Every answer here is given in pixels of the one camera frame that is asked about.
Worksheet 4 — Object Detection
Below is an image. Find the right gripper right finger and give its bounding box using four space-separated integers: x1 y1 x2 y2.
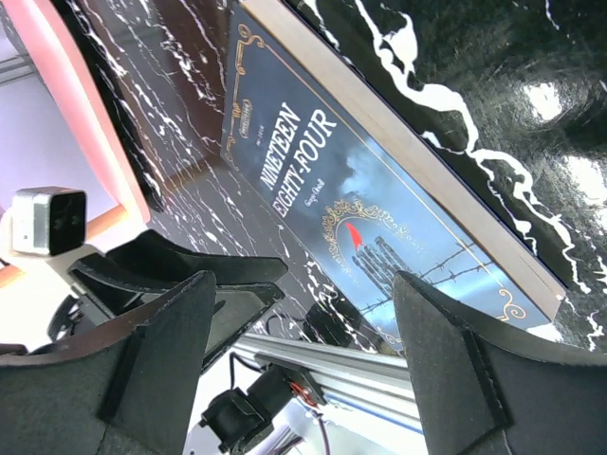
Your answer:
393 271 606 454

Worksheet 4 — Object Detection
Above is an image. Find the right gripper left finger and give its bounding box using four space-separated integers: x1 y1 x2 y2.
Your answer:
1 272 215 454

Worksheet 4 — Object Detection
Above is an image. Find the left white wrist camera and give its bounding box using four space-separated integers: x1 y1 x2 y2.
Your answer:
10 187 86 257

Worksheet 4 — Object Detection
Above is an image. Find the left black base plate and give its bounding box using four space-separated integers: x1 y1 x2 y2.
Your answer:
253 353 327 409

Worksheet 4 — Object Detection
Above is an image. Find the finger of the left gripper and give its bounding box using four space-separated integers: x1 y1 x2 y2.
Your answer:
106 229 288 288
68 253 284 368

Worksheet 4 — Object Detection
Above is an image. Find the Nineteen Eighty-Four blue book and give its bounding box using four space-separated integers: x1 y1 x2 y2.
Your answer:
223 7 554 352

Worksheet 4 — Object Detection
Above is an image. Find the aluminium rail frame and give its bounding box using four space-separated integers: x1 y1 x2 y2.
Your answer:
234 334 422 433

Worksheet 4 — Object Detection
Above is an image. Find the pink three-tier shelf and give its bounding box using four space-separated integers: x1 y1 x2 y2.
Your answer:
0 0 153 285

